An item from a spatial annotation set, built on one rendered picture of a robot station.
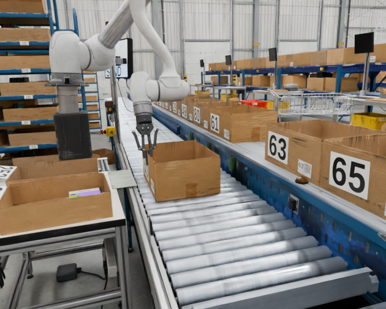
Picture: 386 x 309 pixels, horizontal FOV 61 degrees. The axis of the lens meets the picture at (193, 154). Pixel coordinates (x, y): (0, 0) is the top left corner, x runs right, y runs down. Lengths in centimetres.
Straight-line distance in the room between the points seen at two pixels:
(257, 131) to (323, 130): 44
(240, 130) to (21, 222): 118
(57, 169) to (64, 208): 59
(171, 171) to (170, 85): 44
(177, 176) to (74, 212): 43
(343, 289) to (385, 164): 34
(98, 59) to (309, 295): 159
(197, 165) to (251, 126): 60
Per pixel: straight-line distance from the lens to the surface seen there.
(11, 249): 133
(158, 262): 99
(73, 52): 189
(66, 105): 191
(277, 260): 101
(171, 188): 139
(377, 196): 101
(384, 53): 732
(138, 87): 155
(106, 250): 170
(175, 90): 159
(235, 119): 184
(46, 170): 184
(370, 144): 128
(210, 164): 141
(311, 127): 160
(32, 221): 129
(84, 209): 127
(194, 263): 98
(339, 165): 110
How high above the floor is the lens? 127
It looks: 14 degrees down
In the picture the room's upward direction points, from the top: 2 degrees counter-clockwise
